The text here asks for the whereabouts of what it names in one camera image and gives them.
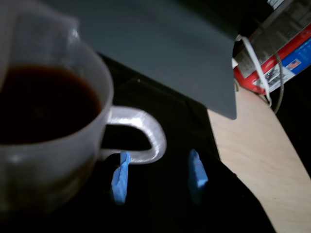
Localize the grey laptop slab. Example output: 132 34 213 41
42 0 265 121

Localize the translucent kettle with dark liquid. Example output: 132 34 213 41
0 0 168 216

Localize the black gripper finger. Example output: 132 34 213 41
188 149 276 233
72 150 132 233

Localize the red blue supplement container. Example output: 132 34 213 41
233 0 311 96

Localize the grey braided cable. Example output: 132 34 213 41
259 24 285 114

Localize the flat white cable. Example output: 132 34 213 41
235 34 272 106

